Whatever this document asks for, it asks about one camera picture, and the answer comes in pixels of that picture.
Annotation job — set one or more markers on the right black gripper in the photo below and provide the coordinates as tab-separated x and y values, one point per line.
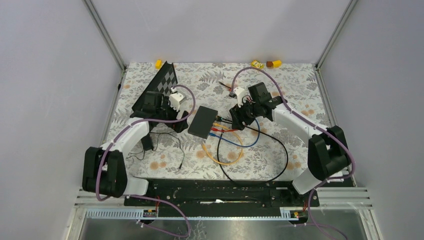
236	114

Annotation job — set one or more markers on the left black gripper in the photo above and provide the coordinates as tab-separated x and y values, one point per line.
179	126

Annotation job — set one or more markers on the black network switch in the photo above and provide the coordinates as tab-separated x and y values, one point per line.
202	122

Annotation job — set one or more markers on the black power adapter with cord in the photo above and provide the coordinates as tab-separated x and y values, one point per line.
154	148

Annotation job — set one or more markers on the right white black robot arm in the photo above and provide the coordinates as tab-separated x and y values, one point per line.
327	149

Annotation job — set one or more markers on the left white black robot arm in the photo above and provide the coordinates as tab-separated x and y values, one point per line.
104	171

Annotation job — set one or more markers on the floral patterned table mat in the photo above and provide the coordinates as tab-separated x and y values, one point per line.
263	151

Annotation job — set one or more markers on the black white checkerboard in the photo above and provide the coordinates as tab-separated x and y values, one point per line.
162	82

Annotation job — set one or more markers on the yellow owl toy block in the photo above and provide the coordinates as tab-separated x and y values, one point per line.
257	64

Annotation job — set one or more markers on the small yellow block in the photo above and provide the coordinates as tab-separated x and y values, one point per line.
158	64

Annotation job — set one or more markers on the yellow rectangular block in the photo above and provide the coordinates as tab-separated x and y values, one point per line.
276	63

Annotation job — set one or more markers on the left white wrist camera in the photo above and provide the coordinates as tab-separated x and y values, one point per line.
176	99

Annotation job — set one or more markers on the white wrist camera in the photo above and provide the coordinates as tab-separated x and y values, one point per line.
176	99
240	94

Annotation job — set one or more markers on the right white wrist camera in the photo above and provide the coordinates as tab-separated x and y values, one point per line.
240	94

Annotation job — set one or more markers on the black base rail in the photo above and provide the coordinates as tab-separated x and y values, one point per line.
168	198

